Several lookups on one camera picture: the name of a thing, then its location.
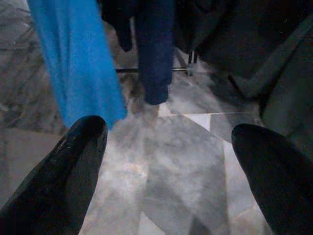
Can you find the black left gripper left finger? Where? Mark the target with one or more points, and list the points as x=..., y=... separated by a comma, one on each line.
x=56, y=183

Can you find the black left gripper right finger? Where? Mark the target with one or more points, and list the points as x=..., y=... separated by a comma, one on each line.
x=276, y=181

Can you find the light blue garment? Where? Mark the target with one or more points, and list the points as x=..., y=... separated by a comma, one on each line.
x=78, y=61

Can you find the grey green sofa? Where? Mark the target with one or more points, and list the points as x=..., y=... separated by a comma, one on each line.
x=264, y=49

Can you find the black metal drying rack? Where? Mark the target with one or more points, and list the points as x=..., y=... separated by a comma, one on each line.
x=181, y=66

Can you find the navy blue garment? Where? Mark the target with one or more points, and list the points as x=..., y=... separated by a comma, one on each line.
x=155, y=54

